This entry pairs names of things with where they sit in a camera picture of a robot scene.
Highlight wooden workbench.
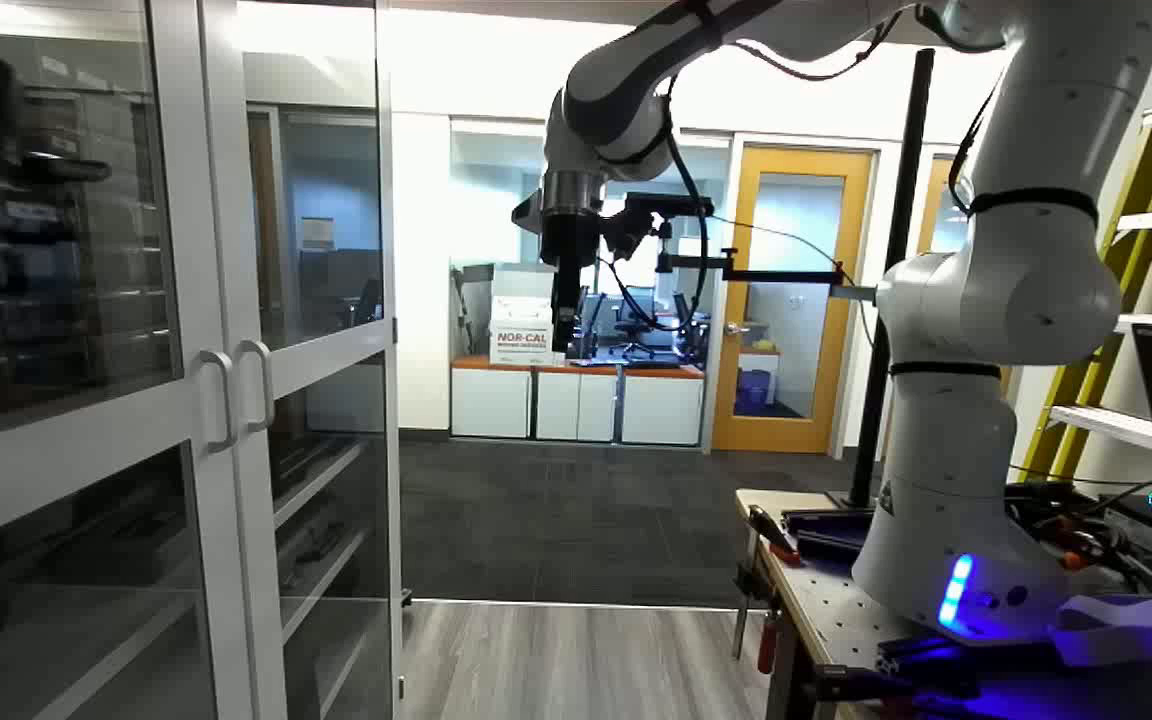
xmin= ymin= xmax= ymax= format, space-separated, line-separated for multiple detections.
xmin=736 ymin=487 xmax=1152 ymax=720

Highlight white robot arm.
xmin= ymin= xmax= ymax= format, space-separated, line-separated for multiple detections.
xmin=517 ymin=0 xmax=1152 ymax=646

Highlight black vertical pole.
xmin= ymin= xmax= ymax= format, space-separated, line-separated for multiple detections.
xmin=850 ymin=47 xmax=938 ymax=507

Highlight yellow ladder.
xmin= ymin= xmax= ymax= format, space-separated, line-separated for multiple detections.
xmin=1011 ymin=112 xmax=1152 ymax=487

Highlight glass cabinet door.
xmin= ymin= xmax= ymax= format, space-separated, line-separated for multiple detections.
xmin=207 ymin=0 xmax=397 ymax=720
xmin=0 ymin=0 xmax=254 ymax=720

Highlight yellow framed door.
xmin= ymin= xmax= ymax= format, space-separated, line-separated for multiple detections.
xmin=713 ymin=143 xmax=872 ymax=455

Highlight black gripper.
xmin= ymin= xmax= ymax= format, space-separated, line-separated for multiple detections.
xmin=511 ymin=192 xmax=671 ymax=354

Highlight white low cabinets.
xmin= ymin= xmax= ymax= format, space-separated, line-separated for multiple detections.
xmin=452 ymin=355 xmax=703 ymax=447

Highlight door handle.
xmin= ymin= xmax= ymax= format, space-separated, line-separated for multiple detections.
xmin=196 ymin=347 xmax=236 ymax=454
xmin=236 ymin=341 xmax=277 ymax=432

